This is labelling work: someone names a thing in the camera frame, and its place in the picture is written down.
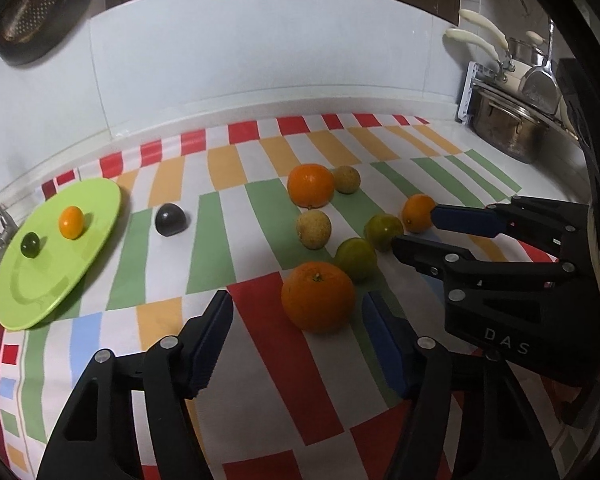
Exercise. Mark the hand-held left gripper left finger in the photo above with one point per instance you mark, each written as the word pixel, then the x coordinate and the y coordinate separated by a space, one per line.
pixel 207 360

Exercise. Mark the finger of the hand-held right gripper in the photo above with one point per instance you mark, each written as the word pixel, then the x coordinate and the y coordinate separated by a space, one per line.
pixel 420 255
pixel 462 220

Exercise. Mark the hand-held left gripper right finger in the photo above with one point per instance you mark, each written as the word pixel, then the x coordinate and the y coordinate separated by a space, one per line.
pixel 385 352

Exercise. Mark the small orange tangerine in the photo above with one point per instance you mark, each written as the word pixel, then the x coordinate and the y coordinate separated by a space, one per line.
pixel 416 214

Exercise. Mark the green tangerine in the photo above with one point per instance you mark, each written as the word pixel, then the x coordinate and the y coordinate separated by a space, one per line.
pixel 380 230
pixel 356 259

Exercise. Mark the small tan round fruit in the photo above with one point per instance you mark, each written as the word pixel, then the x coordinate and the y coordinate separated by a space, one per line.
pixel 346 179

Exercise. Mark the medium orange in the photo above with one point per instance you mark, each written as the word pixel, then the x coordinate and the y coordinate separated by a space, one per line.
pixel 310 186

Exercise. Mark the green plate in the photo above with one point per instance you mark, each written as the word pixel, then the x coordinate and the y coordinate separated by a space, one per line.
pixel 55 280

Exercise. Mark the striped colourful tablecloth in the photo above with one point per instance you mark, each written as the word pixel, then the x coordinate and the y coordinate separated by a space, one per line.
pixel 280 385

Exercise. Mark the large orange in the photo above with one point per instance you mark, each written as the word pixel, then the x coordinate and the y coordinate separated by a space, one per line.
pixel 318 297

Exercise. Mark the steel cooking pot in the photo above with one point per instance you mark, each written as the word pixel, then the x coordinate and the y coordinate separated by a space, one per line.
pixel 507 127

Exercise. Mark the white dish rack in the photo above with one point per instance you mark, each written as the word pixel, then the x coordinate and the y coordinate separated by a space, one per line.
pixel 466 92

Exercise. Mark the dark purple round fruit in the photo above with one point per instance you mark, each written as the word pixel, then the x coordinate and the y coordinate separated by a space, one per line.
pixel 170 220

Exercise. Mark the metal spatula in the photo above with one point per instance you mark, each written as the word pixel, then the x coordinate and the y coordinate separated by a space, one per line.
pixel 540 87

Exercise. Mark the small steel pot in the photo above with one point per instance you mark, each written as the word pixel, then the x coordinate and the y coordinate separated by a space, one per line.
pixel 522 50

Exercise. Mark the small orange kumquat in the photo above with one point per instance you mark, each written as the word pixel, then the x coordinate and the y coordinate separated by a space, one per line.
pixel 71 222

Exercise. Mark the dark green grape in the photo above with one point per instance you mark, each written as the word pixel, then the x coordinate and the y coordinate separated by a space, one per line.
pixel 30 245

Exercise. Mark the dark round perforated strainer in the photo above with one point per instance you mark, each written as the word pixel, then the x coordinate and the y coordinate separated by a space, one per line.
pixel 35 15

